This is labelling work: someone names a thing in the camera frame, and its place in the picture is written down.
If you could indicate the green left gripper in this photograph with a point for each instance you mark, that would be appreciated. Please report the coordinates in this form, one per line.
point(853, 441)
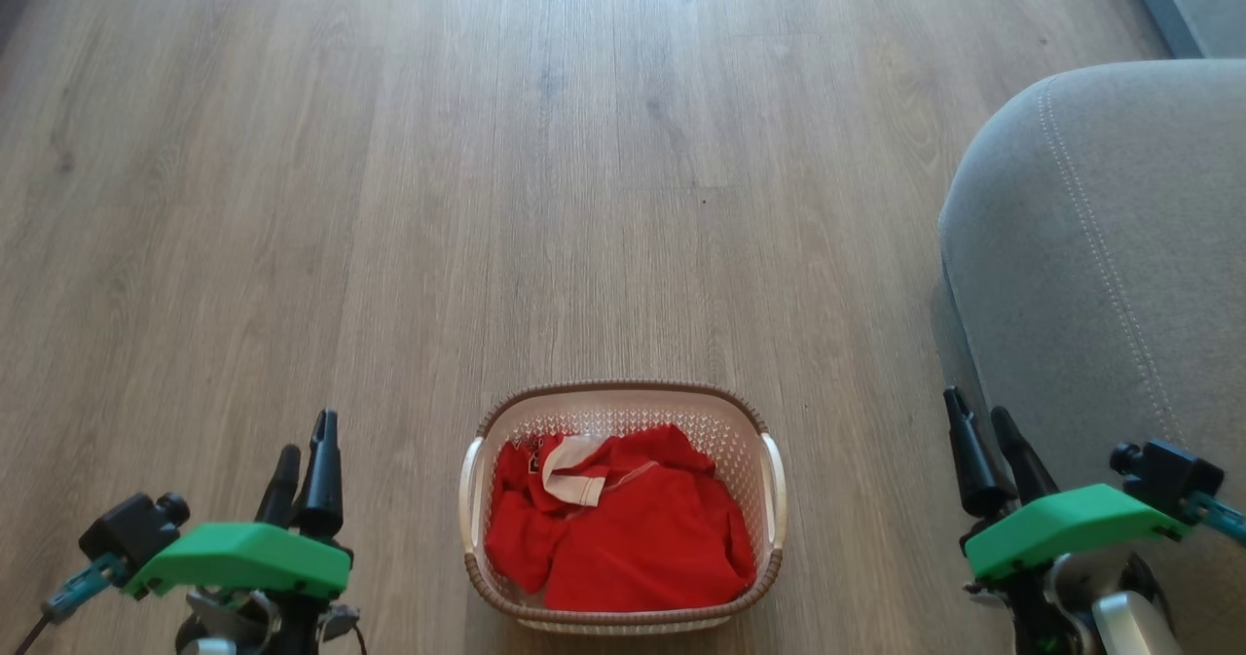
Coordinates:
point(243, 556)

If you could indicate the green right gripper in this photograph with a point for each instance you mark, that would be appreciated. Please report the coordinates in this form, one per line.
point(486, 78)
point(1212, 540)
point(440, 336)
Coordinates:
point(1066, 527)

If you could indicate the red shirt white collar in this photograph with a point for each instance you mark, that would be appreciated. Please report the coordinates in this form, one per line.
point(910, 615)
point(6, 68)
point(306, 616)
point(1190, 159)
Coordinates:
point(642, 538)

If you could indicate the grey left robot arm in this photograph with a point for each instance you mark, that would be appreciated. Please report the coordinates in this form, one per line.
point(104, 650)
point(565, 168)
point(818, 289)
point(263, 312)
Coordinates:
point(258, 626)

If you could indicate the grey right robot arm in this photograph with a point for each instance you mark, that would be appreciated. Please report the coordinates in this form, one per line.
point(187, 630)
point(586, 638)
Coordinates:
point(1100, 606)

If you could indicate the grey fabric sofa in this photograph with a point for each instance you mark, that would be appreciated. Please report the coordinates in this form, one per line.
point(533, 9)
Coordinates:
point(1100, 246)

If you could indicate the cream perforated laundry basket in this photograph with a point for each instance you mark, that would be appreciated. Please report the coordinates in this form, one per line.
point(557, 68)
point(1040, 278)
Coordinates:
point(730, 431)

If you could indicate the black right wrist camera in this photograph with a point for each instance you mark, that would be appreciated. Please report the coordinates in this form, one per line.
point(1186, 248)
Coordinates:
point(1168, 475)

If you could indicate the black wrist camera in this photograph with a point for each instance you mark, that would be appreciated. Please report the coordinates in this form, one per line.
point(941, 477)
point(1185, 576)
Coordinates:
point(131, 528)
point(1168, 475)

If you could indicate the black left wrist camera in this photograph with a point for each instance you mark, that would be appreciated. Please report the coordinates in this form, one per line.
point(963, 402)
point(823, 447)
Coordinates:
point(131, 528)

